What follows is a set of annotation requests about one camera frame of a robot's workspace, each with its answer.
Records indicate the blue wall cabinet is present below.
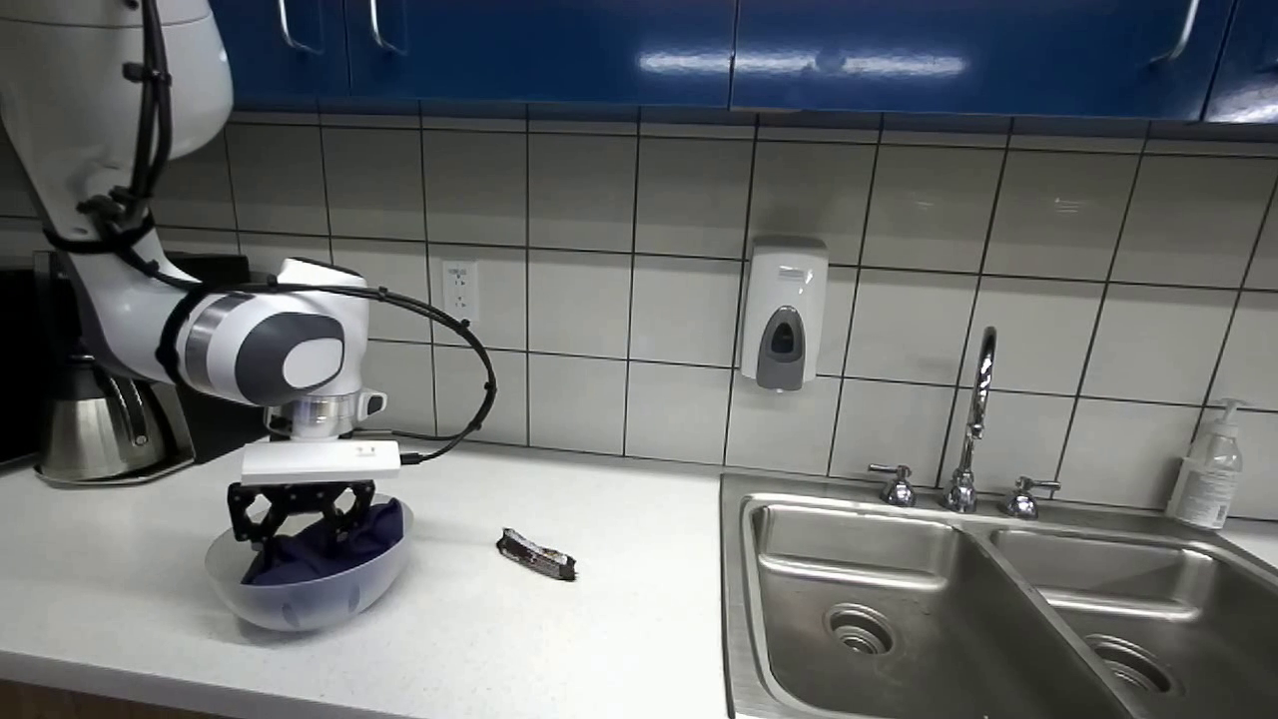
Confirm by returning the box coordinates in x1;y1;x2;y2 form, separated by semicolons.
204;0;1278;132

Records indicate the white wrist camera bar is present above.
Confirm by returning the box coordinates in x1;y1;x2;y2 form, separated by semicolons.
240;434;407;486

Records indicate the stainless steel double sink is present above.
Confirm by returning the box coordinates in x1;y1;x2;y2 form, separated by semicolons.
719;471;1278;719

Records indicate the clear soap bottle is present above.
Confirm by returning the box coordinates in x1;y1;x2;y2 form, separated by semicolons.
1162;399;1249;535

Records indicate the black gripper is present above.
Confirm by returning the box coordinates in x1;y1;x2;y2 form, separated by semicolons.
225;475;382;583

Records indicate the small dark wrapper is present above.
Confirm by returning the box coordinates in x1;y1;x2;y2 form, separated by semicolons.
491;523;584;587

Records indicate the wooden base cabinet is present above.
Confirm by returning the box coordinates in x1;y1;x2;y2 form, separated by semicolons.
0;678;216;719

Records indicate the dark blue cloth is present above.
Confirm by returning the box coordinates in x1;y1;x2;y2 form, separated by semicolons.
240;495;411;590

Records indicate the white wall outlet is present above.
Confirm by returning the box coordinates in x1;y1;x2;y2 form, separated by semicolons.
437;256;487;331

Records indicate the black steel coffee maker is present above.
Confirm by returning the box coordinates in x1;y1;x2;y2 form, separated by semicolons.
28;246;273;491

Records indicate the translucent plastic bowl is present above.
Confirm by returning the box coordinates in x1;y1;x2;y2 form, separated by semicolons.
198;495;418;640

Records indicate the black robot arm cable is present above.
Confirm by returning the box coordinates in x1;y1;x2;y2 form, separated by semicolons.
75;0;501;467

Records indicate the silver cabinet handle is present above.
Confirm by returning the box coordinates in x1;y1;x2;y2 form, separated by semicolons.
1149;0;1206;73
363;0;407;61
273;0;324;61

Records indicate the white wall soap dispenser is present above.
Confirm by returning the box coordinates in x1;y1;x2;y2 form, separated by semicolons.
740;237;833;397

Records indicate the chrome faucet handle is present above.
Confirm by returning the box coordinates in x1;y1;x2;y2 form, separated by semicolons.
1004;471;1064;523
864;459;924;510

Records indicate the chrome sink faucet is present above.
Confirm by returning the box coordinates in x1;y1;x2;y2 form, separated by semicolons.
940;323;1004;515

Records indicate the stainless steel carafe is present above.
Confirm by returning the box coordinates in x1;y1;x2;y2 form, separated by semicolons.
35;347;170;486

